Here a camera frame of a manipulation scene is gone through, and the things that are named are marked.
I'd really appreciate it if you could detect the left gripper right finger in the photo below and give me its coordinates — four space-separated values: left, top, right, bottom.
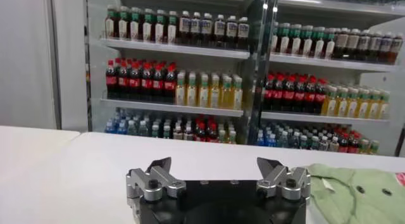
256 157 311 204

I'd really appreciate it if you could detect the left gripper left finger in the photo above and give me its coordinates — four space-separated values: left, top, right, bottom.
125 157 187 210

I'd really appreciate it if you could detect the light green t-shirt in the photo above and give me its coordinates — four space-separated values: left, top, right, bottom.
292 163 405 224

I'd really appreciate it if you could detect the small clear water bottle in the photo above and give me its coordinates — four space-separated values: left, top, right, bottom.
127 119 139 137
277 132 289 149
138 120 149 137
289 132 301 149

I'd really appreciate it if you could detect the small red-cap cola bottle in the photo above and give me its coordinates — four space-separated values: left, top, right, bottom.
195 121 207 142
338 135 349 153
206 122 218 143
347 134 360 154

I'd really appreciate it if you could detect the white cooler shelf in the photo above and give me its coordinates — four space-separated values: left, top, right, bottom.
261 111 390 125
268 53 398 73
100 38 251 60
100 97 244 118

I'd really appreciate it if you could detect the white beverage cooler cabinet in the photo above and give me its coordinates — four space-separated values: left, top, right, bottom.
85 0 405 156

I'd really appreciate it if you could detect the beige-label dark drink bottle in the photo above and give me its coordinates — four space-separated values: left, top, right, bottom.
347 28 361 61
335 28 349 60

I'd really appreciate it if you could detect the glass cooler door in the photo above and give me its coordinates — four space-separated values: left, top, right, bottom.
49 0 92 133

